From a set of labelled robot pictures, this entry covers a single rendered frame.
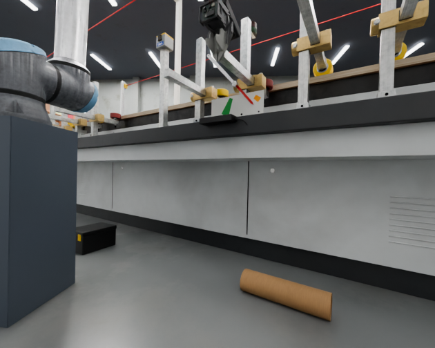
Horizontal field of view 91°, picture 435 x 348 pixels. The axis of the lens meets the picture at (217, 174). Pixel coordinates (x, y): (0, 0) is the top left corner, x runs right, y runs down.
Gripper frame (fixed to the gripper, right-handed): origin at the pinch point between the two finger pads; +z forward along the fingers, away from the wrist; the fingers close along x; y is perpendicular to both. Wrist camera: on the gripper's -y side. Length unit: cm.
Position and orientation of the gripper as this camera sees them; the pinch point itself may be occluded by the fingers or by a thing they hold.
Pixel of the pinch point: (219, 59)
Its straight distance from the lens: 79.0
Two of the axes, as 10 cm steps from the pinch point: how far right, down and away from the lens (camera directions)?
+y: -5.4, -0.3, -8.4
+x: 8.4, 0.3, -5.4
